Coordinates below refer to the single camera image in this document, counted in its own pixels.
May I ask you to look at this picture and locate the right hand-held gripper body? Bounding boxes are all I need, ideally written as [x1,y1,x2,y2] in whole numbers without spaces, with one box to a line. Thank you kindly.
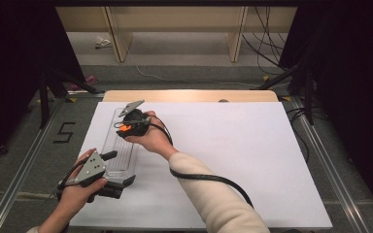
[118,99,152,138]

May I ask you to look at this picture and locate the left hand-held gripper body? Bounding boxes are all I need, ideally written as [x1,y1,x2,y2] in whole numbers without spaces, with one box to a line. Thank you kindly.
[75,150,124,199]

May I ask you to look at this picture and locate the clear plastic container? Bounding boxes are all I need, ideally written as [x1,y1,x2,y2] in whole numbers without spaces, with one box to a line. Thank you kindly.
[100,107,145,181]

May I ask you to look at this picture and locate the person's right hand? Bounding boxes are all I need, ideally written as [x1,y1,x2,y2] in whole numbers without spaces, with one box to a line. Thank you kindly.
[123,110,180,161]

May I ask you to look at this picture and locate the person's left hand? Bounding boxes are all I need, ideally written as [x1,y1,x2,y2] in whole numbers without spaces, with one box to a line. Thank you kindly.
[56,148,109,216]

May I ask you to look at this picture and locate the pink object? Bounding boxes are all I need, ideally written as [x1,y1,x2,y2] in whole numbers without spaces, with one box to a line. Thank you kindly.
[69,75,98,91]

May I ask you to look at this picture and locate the beige wooden shelf unit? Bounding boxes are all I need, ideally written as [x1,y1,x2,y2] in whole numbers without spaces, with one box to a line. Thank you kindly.
[55,6,298,63]

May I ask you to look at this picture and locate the black metal stand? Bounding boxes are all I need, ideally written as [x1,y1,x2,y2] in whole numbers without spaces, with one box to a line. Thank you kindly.
[254,62,316,126]
[37,66,105,130]

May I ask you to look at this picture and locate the white crumpled item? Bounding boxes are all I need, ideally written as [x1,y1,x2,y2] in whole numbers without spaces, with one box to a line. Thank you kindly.
[94,35,113,50]

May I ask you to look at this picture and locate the white table board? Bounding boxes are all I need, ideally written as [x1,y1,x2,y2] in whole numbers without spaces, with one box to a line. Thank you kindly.
[69,101,334,229]

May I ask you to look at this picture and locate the dark curtain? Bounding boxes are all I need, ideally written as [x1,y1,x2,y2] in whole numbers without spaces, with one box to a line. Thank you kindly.
[0,0,85,169]
[279,0,373,224]

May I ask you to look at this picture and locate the left hand-held gripper cable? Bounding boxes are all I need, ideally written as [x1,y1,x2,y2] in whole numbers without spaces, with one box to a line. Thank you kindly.
[47,161,87,202]

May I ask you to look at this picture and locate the hand-held gripper cable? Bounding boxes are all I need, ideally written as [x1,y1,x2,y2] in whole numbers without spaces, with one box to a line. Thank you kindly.
[47,161,87,202]
[147,116,255,210]

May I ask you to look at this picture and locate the aluminium floor rail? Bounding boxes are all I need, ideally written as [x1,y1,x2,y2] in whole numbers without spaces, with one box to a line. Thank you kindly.
[289,96,368,233]
[0,96,66,233]

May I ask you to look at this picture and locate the right hand-held gripper cable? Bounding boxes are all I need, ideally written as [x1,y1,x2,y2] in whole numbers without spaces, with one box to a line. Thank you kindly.
[147,116,255,210]

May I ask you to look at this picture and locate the bundle of black cables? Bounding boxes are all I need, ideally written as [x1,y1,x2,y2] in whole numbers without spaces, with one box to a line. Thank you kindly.
[242,6,289,76]

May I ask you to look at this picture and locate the black floor cable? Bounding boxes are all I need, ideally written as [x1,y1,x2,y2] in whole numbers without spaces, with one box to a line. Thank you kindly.
[285,106,329,163]

